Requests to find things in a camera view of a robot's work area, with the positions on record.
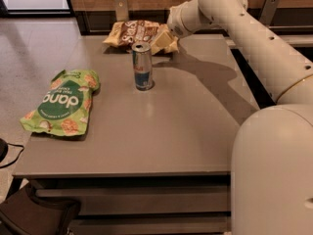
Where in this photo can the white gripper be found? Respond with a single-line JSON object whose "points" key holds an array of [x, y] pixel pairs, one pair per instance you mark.
{"points": [[176, 23]]}

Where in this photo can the brown yellow chip bag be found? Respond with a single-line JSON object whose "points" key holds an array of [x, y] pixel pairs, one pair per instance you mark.
{"points": [[125, 34]]}

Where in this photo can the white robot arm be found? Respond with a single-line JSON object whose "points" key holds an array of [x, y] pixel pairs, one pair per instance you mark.
{"points": [[272, 158]]}

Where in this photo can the green dang snack bag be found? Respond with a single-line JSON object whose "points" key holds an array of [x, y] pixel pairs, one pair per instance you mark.
{"points": [[65, 109]]}

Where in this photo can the silver blue energy drink can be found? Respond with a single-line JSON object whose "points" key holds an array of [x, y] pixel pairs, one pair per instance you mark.
{"points": [[142, 65]]}

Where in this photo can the grey table with drawers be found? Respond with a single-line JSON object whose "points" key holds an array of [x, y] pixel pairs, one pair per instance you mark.
{"points": [[153, 162]]}

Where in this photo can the black round object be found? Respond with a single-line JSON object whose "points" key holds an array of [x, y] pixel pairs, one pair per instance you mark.
{"points": [[3, 149]]}

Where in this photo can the dark brown chair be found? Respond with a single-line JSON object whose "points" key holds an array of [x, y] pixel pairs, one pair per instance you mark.
{"points": [[24, 213]]}

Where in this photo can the left metal wall bracket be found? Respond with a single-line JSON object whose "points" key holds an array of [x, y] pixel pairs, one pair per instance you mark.
{"points": [[121, 10]]}

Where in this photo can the metal wall bracket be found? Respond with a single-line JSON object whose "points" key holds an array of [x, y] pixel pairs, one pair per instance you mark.
{"points": [[268, 11], [121, 10]]}

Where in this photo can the right metal wall bracket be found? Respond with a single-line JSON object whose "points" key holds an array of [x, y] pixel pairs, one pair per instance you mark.
{"points": [[268, 11]]}

